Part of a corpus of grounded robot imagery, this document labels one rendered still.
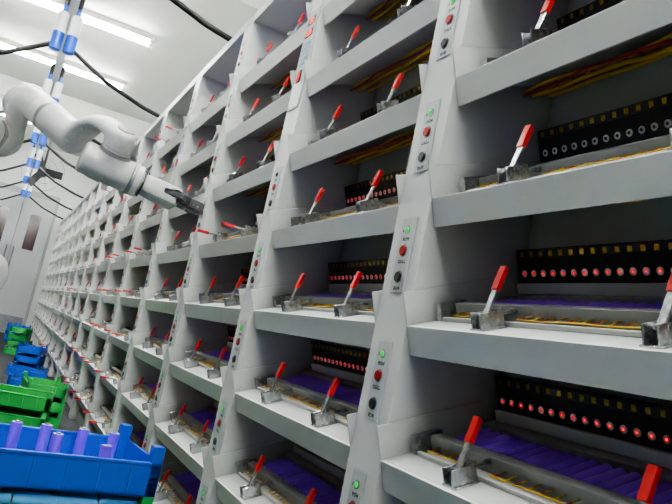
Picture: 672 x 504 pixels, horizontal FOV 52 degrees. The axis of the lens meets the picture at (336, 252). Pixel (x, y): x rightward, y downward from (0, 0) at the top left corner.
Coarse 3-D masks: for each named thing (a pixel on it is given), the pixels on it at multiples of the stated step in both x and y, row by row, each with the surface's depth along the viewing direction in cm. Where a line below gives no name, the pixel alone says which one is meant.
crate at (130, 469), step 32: (0, 448) 100; (32, 448) 120; (64, 448) 123; (96, 448) 126; (128, 448) 126; (160, 448) 113; (0, 480) 100; (32, 480) 102; (64, 480) 104; (96, 480) 107; (128, 480) 110
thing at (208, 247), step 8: (256, 216) 177; (200, 232) 232; (216, 232) 234; (224, 232) 236; (232, 232) 237; (200, 240) 232; (208, 240) 233; (224, 240) 204; (232, 240) 197; (240, 240) 191; (248, 240) 185; (256, 240) 179; (200, 248) 230; (208, 248) 221; (216, 248) 213; (224, 248) 205; (232, 248) 198; (240, 248) 192; (248, 248) 186; (200, 256) 231; (208, 256) 222; (216, 256) 214
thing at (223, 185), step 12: (276, 144) 180; (276, 156) 180; (264, 168) 188; (216, 180) 235; (228, 180) 235; (240, 180) 207; (252, 180) 198; (264, 180) 189; (216, 192) 231; (228, 192) 219; (264, 192) 237
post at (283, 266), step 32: (320, 0) 181; (320, 32) 177; (352, 32) 181; (320, 96) 176; (352, 96) 180; (288, 128) 177; (320, 128) 176; (288, 160) 172; (288, 192) 171; (288, 256) 170; (320, 256) 174; (256, 288) 168; (256, 352) 166; (288, 352) 169; (224, 384) 171; (224, 448) 161
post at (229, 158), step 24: (264, 48) 245; (240, 96) 240; (264, 96) 244; (240, 144) 240; (264, 144) 244; (216, 168) 237; (240, 168) 239; (240, 192) 239; (216, 216) 235; (240, 216) 239; (192, 264) 232; (216, 264) 234; (240, 264) 238; (240, 288) 237; (192, 336) 229; (216, 336) 233; (168, 360) 228; (168, 384) 225; (168, 456) 224
